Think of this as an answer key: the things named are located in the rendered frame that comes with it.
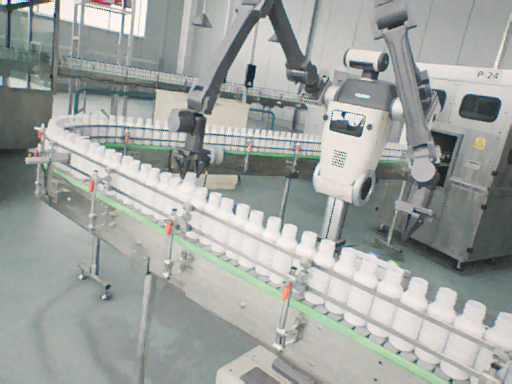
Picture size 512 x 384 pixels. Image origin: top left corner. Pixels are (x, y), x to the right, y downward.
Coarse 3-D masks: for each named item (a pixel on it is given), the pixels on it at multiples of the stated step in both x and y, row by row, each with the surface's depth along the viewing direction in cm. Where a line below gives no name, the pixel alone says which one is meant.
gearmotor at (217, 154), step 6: (174, 150) 277; (210, 150) 283; (216, 150) 288; (222, 150) 291; (210, 156) 281; (216, 156) 287; (222, 156) 290; (174, 162) 278; (192, 162) 281; (198, 162) 284; (210, 162) 283; (216, 162) 290; (174, 168) 278
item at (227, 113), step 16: (160, 96) 542; (176, 96) 508; (160, 112) 542; (224, 112) 549; (240, 112) 562; (240, 128) 569; (160, 176) 541; (176, 176) 541; (208, 176) 566; (224, 176) 579
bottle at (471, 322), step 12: (468, 300) 88; (468, 312) 86; (480, 312) 85; (456, 324) 87; (468, 324) 86; (480, 324) 86; (456, 336) 87; (480, 336) 85; (456, 348) 87; (468, 348) 86; (456, 360) 87; (468, 360) 87; (444, 372) 90; (456, 372) 88
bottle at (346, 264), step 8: (344, 248) 106; (352, 248) 106; (344, 256) 104; (352, 256) 103; (336, 264) 105; (344, 264) 104; (352, 264) 104; (344, 272) 103; (352, 272) 103; (336, 280) 104; (336, 288) 105; (344, 288) 104; (336, 296) 105; (344, 296) 105; (328, 304) 107; (336, 312) 106; (344, 312) 106
